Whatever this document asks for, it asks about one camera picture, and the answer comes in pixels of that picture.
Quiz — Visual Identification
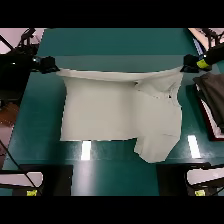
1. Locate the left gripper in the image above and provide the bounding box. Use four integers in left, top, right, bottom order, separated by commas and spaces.
38, 55, 61, 75

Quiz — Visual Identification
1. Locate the grey garment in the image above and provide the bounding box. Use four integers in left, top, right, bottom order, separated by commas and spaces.
192, 71, 224, 134

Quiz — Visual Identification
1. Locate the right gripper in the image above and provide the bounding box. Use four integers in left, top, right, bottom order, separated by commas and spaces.
180, 53, 202, 74

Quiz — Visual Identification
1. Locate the white T-shirt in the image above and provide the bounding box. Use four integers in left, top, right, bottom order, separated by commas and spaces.
55, 65, 185, 164

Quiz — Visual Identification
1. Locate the black cable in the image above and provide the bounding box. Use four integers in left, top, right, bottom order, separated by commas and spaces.
0, 139, 44, 197

